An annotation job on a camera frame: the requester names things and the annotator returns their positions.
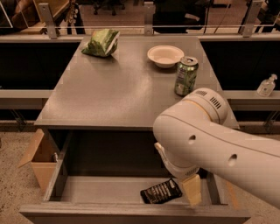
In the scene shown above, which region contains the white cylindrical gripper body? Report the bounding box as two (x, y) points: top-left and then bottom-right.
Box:
(163, 149), (199, 179)

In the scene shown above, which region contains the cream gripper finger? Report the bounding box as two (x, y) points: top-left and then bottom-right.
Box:
(179, 174), (201, 207)
(154, 143), (167, 163)

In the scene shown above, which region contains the black rxbar chocolate wrapper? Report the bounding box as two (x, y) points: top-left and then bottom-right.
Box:
(140, 178), (182, 204)

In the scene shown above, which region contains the grey top drawer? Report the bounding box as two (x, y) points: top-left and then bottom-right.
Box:
(20, 130), (250, 224)

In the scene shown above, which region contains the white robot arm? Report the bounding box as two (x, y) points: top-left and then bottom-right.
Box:
(153, 87), (280, 208)

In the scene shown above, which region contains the grey cabinet counter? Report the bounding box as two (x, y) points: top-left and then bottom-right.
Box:
(33, 35), (241, 176)

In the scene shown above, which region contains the green soda can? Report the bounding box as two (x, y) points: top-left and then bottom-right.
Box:
(174, 56), (199, 96)

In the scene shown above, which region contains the white paper bowl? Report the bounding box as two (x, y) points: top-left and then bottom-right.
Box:
(147, 45), (185, 68)

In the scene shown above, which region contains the clear hand sanitizer bottle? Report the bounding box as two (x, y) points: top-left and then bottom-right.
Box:
(256, 73), (277, 97)

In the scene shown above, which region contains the open cardboard box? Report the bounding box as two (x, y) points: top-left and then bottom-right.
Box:
(18, 129), (58, 193)

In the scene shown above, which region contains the green chip bag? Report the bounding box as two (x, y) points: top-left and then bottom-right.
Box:
(81, 29), (120, 58)

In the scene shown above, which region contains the black office chair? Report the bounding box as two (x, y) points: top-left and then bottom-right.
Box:
(153, 0), (210, 33)

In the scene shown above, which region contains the metal glass railing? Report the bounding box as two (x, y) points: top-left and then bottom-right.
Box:
(0, 0), (280, 35)

